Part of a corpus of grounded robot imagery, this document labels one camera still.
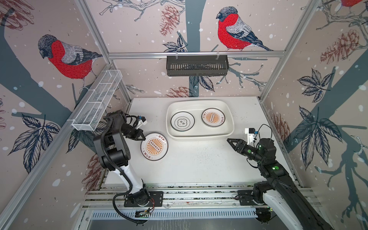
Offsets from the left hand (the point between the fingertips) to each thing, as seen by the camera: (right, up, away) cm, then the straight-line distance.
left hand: (141, 138), depth 87 cm
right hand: (+51, 0, -12) cm, 52 cm away
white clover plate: (+25, +9, +17) cm, 32 cm away
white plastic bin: (+38, +2, +11) cm, 39 cm away
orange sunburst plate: (+48, +12, +20) cm, 54 cm away
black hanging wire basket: (+36, +50, +17) cm, 64 cm away
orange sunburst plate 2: (+8, -6, +3) cm, 10 cm away
